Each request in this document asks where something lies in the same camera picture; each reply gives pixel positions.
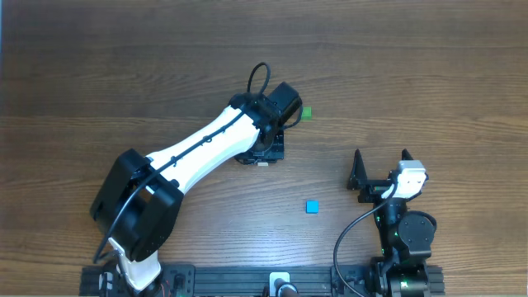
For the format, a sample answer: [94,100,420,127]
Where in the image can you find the mounting rail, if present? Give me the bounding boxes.
[79,263,446,297]

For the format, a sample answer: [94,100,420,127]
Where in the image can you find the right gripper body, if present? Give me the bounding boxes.
[356,177,397,204]

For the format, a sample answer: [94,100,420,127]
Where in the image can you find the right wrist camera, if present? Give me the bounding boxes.
[389,159,429,200]

